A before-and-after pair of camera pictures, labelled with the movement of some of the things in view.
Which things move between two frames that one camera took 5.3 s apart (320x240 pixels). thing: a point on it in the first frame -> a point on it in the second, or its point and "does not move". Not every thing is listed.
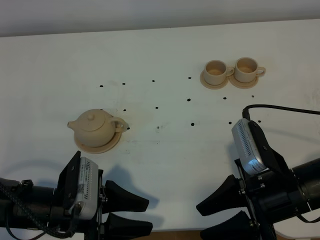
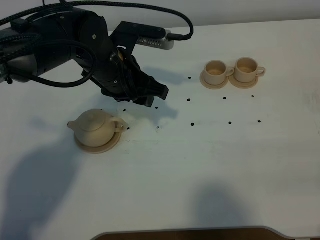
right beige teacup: [246, 70] does not move
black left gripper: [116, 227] -> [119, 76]
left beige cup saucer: [212, 86] does not move
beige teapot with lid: [97, 126] does not move
